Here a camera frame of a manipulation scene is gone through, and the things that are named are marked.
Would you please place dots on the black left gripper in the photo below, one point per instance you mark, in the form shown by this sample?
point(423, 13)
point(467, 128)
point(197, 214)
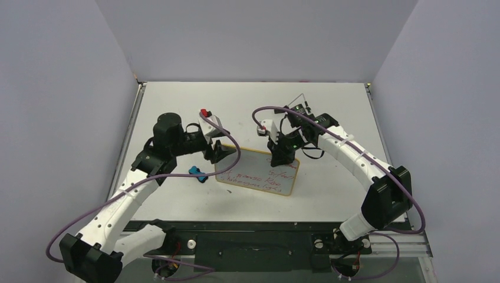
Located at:
point(219, 151)

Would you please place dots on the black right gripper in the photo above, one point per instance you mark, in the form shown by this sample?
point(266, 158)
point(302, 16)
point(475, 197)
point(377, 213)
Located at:
point(283, 147)

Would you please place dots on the yellow framed whiteboard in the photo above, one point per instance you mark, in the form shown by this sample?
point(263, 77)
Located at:
point(254, 171)

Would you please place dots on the blue whiteboard eraser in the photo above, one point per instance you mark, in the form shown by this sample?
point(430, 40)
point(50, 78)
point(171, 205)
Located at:
point(200, 176)

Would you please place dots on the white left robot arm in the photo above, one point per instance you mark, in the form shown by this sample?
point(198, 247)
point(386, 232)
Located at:
point(97, 252)

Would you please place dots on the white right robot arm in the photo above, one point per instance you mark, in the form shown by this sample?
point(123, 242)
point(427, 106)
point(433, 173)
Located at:
point(388, 189)

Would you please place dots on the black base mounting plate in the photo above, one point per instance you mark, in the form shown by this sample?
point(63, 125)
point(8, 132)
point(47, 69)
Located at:
point(274, 263)

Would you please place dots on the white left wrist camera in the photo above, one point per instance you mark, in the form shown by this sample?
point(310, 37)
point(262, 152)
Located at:
point(210, 124)

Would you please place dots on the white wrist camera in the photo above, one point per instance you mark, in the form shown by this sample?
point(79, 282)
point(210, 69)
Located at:
point(268, 128)
point(210, 124)

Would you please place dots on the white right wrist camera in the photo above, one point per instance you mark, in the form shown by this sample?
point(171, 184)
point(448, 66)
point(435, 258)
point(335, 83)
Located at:
point(268, 128)

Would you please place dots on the aluminium front rail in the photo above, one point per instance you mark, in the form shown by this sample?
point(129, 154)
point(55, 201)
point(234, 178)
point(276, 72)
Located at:
point(268, 243)

